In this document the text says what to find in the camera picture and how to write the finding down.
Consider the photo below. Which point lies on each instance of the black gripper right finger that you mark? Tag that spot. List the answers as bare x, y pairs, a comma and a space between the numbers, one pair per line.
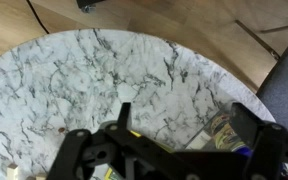
245, 121

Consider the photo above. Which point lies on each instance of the blue grey upholstered chair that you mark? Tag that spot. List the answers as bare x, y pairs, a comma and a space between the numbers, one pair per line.
285, 90

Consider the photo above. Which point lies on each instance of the yellow green picture book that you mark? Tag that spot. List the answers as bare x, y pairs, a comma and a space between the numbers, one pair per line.
217, 133

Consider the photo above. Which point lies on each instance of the small wooden block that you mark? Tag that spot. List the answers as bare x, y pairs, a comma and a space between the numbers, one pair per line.
12, 170
40, 176

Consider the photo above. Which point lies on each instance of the black caster foot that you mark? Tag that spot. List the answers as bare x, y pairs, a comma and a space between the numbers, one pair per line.
89, 4

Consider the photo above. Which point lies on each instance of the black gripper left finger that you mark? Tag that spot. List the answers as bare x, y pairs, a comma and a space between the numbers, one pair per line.
124, 115

